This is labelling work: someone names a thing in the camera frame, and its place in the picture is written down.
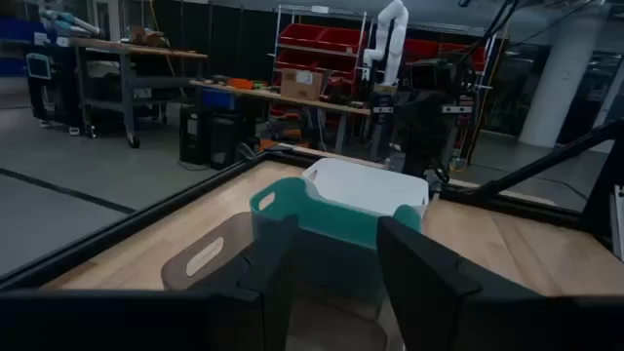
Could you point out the red bin shelving rack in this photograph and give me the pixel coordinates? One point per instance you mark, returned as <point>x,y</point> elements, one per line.
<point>421,49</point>
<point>312,35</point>

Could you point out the blue storage bin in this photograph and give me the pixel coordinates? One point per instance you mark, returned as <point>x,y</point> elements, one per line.
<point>14,31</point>

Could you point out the small white-framed screen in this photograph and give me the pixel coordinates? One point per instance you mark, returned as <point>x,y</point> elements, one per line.
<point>38,66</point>

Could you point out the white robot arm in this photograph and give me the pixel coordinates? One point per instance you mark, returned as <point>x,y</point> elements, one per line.
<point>395,44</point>

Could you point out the cardboard box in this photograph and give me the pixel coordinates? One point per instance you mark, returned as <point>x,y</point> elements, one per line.
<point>300,85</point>

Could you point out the blue box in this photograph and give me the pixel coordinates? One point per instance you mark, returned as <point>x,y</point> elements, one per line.
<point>218,99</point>

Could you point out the white round column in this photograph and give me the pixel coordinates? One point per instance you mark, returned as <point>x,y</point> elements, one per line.
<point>560,83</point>

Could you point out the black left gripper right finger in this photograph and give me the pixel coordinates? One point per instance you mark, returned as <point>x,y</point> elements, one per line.
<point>414,283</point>

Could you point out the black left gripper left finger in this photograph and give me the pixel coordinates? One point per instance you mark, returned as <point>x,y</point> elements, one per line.
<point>278,273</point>

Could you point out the white plastic bin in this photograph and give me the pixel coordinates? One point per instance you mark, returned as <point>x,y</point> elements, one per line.
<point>365,187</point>

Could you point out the wooden top workbench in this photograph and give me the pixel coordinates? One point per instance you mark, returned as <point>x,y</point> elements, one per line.
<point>336,105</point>

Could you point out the grey translucent plastic bin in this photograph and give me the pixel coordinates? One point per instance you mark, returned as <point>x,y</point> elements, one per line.
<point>229,229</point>

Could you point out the teal plastic bin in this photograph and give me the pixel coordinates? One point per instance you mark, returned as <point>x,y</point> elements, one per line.
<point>312,214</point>

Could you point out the black computer tower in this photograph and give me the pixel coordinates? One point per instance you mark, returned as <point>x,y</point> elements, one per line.
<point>214,141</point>

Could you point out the grey frame wheeled workbench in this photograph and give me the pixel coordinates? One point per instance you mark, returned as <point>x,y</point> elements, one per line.
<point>146,50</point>

